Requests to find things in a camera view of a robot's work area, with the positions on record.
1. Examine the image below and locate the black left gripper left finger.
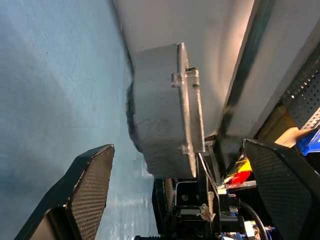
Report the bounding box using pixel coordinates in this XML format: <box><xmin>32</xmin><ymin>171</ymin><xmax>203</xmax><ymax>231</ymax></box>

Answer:
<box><xmin>14</xmin><ymin>144</ymin><xmax>115</xmax><ymax>240</ymax></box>

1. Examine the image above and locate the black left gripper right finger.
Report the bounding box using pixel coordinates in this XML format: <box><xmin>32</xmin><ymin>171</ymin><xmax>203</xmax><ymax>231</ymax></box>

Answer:
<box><xmin>243</xmin><ymin>138</ymin><xmax>320</xmax><ymax>240</ymax></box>

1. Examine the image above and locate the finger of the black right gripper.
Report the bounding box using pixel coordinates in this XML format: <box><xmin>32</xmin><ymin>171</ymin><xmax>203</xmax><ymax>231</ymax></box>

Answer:
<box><xmin>163</xmin><ymin>177</ymin><xmax>176</xmax><ymax>214</ymax></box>

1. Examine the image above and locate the silver motor housing with copper coils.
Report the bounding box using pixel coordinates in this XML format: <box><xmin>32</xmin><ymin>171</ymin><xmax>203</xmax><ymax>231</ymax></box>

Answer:
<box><xmin>125</xmin><ymin>42</ymin><xmax>198</xmax><ymax>179</ymax></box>

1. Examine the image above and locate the yellow and red object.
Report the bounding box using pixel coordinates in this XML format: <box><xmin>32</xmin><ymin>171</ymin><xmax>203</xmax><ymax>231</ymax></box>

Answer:
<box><xmin>224</xmin><ymin>157</ymin><xmax>252</xmax><ymax>186</ymax></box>

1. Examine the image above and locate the blue plastic bin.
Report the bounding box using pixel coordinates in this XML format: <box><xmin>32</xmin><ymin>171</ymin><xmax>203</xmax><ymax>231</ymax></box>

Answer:
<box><xmin>295</xmin><ymin>128</ymin><xmax>320</xmax><ymax>156</ymax></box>

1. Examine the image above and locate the perforated grey metal panel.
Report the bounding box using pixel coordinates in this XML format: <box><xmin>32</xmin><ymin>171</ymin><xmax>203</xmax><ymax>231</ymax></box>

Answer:
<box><xmin>280</xmin><ymin>56</ymin><xmax>320</xmax><ymax>131</ymax></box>

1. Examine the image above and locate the thin wire with tan tag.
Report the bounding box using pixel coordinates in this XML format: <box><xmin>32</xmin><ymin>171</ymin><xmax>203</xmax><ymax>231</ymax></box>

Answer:
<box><xmin>197</xmin><ymin>152</ymin><xmax>218</xmax><ymax>222</ymax></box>

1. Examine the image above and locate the dark metal frame post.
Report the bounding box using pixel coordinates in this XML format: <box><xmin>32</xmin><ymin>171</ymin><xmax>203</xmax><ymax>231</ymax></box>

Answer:
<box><xmin>216</xmin><ymin>0</ymin><xmax>277</xmax><ymax>181</ymax></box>

